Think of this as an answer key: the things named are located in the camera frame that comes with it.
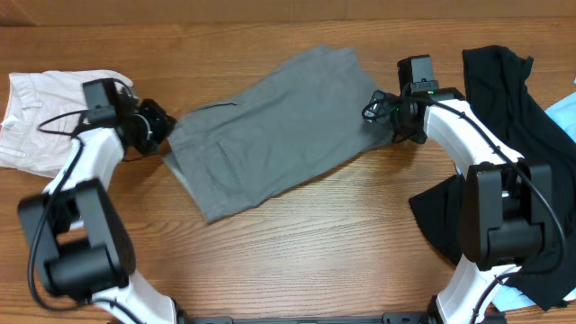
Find light blue garment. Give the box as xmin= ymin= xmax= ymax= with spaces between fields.
xmin=453 ymin=76 xmax=576 ymax=312

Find folded beige shorts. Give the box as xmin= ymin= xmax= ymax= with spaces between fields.
xmin=1 ymin=70 xmax=133 ymax=178

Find black t-shirt with logo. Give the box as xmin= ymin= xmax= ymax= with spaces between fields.
xmin=409 ymin=45 xmax=575 ymax=311

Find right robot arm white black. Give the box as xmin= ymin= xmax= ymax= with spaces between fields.
xmin=362 ymin=88 xmax=565 ymax=323

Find grey shorts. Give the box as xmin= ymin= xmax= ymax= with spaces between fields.
xmin=164 ymin=45 xmax=393 ymax=222

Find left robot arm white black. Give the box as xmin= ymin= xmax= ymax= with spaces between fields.
xmin=18 ymin=99 xmax=187 ymax=323

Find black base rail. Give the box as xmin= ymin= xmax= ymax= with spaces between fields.
xmin=188 ymin=312 xmax=437 ymax=324

